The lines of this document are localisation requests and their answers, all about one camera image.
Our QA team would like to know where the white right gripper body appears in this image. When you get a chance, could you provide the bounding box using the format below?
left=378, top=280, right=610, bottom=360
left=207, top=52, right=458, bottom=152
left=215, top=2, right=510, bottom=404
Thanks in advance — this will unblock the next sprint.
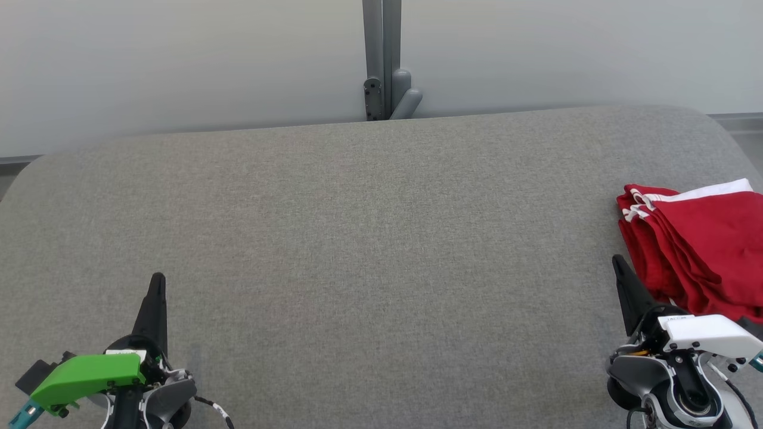
left=632, top=304, right=763, bottom=362

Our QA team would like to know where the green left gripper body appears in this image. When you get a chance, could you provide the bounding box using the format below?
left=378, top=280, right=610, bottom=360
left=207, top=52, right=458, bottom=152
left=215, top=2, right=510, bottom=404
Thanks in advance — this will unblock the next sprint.
left=30, top=353, right=147, bottom=418

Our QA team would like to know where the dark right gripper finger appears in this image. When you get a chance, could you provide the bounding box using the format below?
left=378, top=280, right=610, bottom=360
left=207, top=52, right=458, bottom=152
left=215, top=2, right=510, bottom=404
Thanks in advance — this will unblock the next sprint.
left=612, top=254, right=657, bottom=338

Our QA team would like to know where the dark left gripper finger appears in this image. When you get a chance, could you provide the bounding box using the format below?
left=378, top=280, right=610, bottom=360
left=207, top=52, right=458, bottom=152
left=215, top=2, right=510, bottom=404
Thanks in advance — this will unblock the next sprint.
left=131, top=272, right=169, bottom=358

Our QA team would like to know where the red basketball jersey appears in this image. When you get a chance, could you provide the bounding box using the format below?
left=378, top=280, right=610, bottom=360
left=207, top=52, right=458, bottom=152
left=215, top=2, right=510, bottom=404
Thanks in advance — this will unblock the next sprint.
left=616, top=184, right=716, bottom=316

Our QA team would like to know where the red shorts white trim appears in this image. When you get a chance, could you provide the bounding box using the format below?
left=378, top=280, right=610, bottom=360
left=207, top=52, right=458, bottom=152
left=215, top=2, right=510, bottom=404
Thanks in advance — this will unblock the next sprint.
left=647, top=178, right=763, bottom=324

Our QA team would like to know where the black left cable teal plug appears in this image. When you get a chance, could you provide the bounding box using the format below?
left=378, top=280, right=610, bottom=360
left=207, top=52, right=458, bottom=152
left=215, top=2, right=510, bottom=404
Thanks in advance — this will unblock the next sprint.
left=8, top=399, right=46, bottom=429

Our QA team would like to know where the black white banded cable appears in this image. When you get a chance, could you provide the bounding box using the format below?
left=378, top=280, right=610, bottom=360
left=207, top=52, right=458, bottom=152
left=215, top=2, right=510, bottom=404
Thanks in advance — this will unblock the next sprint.
left=193, top=394, right=237, bottom=429

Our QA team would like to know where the grey metal partition post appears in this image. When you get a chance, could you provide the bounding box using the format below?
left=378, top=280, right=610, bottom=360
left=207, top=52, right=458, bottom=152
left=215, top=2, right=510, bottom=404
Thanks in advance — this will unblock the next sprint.
left=362, top=0, right=424, bottom=122

